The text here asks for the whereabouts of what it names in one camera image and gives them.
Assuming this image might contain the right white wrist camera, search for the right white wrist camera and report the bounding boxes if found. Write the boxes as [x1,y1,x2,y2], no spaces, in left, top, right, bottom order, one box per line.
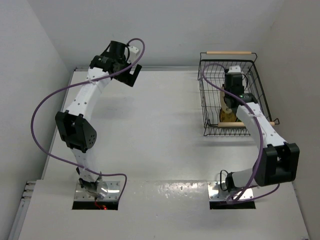
[226,65,242,74]

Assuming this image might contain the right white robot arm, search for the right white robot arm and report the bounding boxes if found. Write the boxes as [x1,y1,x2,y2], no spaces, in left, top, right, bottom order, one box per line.
[223,71,300,193]

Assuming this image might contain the yellow patterned plate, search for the yellow patterned plate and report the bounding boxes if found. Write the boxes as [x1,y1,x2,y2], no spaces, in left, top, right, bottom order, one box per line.
[219,108,238,123]

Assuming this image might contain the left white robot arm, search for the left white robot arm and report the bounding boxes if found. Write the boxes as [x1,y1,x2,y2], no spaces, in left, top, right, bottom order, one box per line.
[55,41,145,199]

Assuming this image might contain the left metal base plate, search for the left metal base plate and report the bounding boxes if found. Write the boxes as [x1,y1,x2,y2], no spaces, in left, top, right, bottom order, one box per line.
[74,180,121,202]

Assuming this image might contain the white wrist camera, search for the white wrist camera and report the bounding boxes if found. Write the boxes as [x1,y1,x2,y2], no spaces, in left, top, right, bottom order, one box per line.
[226,65,242,74]
[127,46,140,63]

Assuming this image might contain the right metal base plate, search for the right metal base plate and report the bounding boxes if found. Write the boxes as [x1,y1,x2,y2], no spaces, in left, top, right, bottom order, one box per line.
[207,180,254,202]

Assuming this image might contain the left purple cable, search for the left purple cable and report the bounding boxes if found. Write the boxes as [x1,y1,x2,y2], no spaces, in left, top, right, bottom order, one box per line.
[30,38,128,198]

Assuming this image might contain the beige floral plate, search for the beige floral plate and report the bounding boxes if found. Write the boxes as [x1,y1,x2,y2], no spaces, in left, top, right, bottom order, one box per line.
[219,91,232,114]

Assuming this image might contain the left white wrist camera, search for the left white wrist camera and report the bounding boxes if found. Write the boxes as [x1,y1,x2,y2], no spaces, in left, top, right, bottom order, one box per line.
[127,46,140,63]

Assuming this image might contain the metal base plate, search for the metal base plate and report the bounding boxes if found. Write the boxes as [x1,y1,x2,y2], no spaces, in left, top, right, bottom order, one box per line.
[74,180,121,202]
[207,180,254,202]

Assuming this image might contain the black wire dish rack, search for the black wire dish rack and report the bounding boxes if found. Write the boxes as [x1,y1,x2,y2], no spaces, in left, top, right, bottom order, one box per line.
[197,51,280,136]

